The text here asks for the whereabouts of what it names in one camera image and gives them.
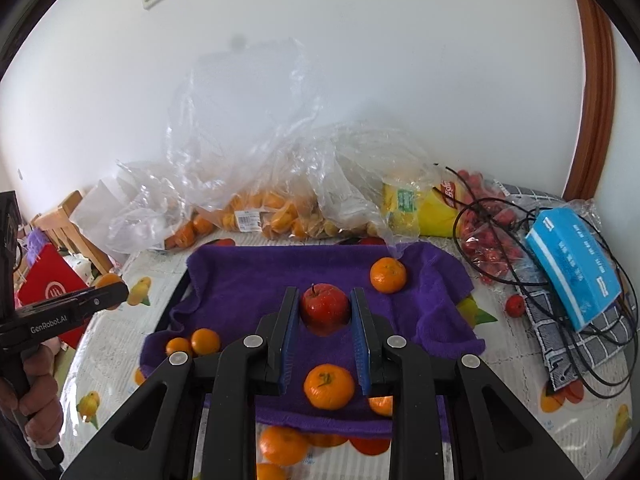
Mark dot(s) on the clear bag of kumquats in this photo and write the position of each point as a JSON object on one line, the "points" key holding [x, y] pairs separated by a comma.
{"points": [[270, 210]]}

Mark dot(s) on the yellow snack bag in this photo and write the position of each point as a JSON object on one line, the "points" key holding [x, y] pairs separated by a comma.
{"points": [[430, 215]]}

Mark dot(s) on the red box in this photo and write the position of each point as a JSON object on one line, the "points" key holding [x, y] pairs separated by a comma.
{"points": [[50, 275]]}

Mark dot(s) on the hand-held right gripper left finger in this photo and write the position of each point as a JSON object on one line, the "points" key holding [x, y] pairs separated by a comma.
{"points": [[291, 350]]}

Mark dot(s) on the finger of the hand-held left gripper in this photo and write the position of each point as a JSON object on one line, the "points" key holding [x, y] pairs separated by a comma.
{"points": [[90, 300]]}

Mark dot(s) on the red apple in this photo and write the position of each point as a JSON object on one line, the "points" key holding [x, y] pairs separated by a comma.
{"points": [[325, 310]]}

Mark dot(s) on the white plastic bag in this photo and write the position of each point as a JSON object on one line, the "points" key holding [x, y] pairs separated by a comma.
{"points": [[95, 205]]}

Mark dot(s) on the black tray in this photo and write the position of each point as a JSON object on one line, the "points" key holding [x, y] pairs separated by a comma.
{"points": [[174, 300]]}

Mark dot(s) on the small orange mandarin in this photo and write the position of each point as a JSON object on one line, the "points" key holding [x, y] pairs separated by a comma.
{"points": [[205, 341], [178, 346]]}

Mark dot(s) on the bag of red tomatoes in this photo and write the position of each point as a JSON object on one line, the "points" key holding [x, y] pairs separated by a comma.
{"points": [[480, 245]]}

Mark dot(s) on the blue tissue pack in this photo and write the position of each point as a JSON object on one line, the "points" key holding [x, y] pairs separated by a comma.
{"points": [[575, 265]]}

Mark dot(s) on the purple towel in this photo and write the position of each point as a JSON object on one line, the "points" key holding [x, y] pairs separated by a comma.
{"points": [[250, 280]]}

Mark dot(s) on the wooden chair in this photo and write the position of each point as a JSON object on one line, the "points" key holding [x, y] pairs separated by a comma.
{"points": [[60, 220]]}

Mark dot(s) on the small red tomato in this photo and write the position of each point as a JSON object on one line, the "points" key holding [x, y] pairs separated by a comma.
{"points": [[515, 305]]}

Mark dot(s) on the clear bag of tangerines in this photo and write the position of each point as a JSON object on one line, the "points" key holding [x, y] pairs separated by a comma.
{"points": [[145, 205]]}

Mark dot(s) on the brown wooden door frame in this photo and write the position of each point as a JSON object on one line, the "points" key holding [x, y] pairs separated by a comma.
{"points": [[595, 85]]}

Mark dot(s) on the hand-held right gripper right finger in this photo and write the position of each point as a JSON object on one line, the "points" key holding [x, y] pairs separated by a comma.
{"points": [[361, 350]]}

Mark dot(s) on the clear bag of yellow-green dates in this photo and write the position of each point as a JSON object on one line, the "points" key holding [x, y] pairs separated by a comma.
{"points": [[350, 200]]}

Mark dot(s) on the grey checked cloth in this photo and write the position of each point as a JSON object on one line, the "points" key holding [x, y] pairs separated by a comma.
{"points": [[550, 355]]}

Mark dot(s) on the person's left hand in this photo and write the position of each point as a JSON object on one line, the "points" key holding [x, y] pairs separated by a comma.
{"points": [[45, 410]]}

